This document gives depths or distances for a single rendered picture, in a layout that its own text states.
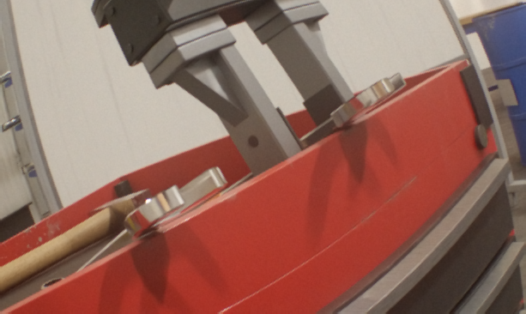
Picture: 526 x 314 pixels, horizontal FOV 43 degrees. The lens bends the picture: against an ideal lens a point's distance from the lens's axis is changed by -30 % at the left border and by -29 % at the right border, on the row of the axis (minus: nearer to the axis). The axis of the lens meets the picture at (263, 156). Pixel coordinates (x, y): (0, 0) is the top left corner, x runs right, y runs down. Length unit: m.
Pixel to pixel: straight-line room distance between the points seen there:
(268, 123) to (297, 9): 0.09
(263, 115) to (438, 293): 0.15
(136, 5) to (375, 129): 0.15
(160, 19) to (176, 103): 2.34
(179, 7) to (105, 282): 0.17
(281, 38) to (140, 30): 0.10
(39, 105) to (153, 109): 0.48
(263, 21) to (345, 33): 2.51
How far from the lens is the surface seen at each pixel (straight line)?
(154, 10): 0.43
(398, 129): 0.48
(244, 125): 0.45
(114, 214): 0.78
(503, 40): 3.87
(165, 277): 0.35
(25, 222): 3.72
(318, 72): 0.49
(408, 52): 3.14
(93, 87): 2.71
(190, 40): 0.44
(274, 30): 0.50
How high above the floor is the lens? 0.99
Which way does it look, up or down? 5 degrees down
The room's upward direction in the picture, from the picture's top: 23 degrees counter-clockwise
